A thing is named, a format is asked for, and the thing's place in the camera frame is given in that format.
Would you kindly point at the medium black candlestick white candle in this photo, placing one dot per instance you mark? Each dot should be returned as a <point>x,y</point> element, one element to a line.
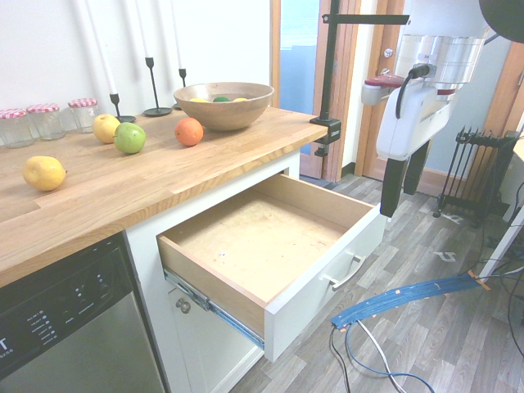
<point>182,82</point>

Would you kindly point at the orange fruit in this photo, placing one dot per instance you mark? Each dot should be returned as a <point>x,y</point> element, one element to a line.
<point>188,132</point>

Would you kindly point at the wooden door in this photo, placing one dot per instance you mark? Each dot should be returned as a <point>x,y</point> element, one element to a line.
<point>372,131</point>

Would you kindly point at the metal drawer slide rail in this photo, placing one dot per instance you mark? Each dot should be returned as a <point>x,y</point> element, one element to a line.
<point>213,307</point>

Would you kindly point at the black clamp camera stand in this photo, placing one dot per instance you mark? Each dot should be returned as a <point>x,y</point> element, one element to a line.
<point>329,61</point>

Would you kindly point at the green apple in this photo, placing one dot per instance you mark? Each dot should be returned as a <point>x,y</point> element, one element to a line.
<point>129,138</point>

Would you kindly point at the stainless steel black dishwasher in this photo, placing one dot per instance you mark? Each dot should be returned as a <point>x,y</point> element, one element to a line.
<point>73,327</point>

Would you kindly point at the black oil radiator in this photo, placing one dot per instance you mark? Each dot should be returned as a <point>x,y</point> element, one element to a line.
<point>475,172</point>

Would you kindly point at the yellow apple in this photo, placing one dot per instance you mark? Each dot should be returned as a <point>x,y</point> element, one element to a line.
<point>104,129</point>

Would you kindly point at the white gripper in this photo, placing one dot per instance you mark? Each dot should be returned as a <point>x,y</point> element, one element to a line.
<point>409,118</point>

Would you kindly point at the white wooden drawer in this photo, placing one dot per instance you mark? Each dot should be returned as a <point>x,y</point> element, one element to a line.
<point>262,241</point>

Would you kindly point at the green lime in bowl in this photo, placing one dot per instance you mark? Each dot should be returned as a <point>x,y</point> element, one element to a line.
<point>221,99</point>

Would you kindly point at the tall black candlestick white candle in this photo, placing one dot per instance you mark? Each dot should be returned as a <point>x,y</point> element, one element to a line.
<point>152,82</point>

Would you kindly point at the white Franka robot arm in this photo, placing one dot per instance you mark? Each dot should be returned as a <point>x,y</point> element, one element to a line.
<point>450,57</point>

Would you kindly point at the yellow lemon in bowl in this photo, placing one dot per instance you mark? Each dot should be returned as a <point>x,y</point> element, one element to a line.
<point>199,100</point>
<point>239,99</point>

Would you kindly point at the silver door lock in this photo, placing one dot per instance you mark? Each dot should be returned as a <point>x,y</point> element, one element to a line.
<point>388,52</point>

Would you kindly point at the metal cabinet knob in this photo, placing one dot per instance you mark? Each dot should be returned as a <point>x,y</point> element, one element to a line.
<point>183,305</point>

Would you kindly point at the red and grey wrist camera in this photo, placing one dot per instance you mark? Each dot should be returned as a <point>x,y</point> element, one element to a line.
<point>378,88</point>

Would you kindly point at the white kitchen cabinet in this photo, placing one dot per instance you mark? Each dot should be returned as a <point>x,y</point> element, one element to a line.
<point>196,348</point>

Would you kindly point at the short black candlestick white candle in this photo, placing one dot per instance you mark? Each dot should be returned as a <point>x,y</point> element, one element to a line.
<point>115,102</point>

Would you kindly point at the glass jar red checked lid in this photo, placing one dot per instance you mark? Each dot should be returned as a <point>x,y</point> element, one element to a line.
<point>16,129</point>
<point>84,116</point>
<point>46,123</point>

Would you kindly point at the large wooden bowl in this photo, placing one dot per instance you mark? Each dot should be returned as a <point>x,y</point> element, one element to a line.
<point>223,112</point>

